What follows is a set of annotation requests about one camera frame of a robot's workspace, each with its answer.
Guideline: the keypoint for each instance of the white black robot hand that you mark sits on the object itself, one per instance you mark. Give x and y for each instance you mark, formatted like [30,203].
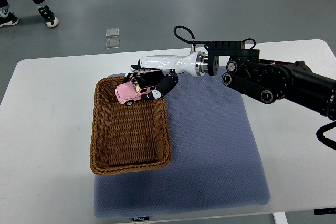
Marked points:
[195,64]

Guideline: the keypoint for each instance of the pink toy car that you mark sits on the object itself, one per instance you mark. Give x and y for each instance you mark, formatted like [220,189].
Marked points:
[133,90]

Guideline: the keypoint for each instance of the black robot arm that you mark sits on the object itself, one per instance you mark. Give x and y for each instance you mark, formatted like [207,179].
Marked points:
[268,81]

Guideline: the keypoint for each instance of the brown wicker basket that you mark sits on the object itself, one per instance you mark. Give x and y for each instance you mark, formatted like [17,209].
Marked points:
[127,139]

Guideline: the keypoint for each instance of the lower floor socket plate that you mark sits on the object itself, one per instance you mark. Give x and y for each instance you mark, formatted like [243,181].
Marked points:
[112,43]

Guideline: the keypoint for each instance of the floor socket plate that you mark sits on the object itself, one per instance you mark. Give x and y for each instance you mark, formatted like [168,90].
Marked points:
[112,43]
[112,32]

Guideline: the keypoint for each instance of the upper floor socket plate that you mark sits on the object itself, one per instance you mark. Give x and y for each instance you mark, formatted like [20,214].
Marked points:
[112,32]

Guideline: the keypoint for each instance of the blue-grey mat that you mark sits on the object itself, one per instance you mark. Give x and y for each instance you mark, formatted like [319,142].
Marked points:
[215,160]

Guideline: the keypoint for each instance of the person in dark trousers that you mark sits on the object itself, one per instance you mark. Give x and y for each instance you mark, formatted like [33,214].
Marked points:
[27,13]

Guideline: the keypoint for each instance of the white table leg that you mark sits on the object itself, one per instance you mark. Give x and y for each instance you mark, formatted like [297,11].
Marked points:
[280,218]

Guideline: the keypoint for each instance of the black table control panel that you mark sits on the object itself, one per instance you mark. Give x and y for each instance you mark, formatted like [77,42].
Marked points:
[325,211]

